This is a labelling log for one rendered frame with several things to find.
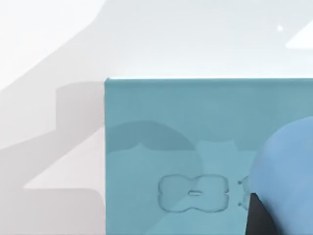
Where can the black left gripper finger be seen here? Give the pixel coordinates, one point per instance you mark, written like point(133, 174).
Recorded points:
point(256, 218)

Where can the teal blue box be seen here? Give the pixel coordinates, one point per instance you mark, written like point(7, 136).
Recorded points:
point(176, 110)

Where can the blue rounded object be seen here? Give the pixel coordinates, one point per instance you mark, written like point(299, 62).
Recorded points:
point(288, 171)

